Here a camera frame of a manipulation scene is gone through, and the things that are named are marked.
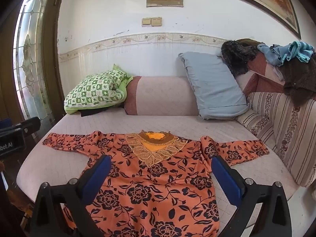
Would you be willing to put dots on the light blue cloth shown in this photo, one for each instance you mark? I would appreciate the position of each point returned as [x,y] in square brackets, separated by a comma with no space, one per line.
[271,54]

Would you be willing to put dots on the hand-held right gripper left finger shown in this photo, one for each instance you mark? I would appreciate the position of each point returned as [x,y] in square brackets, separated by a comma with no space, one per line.
[98,175]

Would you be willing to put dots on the maroon pink sofa cushion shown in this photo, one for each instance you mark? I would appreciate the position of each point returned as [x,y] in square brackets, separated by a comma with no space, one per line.
[259,76]

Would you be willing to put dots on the grey-blue pillow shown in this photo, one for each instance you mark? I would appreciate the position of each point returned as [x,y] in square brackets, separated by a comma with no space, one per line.
[212,86]

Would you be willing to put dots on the beige light switch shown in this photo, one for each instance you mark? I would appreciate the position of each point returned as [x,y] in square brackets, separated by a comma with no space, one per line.
[156,21]
[146,22]

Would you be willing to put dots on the green patterned cloth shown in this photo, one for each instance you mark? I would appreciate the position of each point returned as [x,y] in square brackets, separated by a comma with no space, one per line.
[93,88]

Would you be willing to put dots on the orange floral blouse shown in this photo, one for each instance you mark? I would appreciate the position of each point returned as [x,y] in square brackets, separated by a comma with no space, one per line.
[153,185]

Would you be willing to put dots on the brown fleece blanket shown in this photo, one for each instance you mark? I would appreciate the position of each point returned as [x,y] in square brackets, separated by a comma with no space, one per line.
[301,79]

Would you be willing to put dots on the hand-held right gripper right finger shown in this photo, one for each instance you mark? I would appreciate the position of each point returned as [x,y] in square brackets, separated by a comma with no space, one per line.
[227,180]

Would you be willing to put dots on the teal striped knit cloth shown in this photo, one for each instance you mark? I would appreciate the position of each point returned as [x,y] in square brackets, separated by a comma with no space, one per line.
[301,50]

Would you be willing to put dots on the dark furry cloth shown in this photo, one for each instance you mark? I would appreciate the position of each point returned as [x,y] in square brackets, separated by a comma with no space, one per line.
[237,54]

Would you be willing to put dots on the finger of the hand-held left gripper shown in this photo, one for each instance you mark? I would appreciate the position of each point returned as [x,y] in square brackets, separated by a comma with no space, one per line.
[30,126]

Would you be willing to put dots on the large framed picture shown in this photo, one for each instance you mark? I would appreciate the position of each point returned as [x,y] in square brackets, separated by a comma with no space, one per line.
[271,0]

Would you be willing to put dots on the stained glass wooden door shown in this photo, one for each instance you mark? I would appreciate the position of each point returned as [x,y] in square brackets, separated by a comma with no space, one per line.
[29,54]

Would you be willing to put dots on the pink bolster cushion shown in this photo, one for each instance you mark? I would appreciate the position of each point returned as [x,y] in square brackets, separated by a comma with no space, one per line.
[163,96]

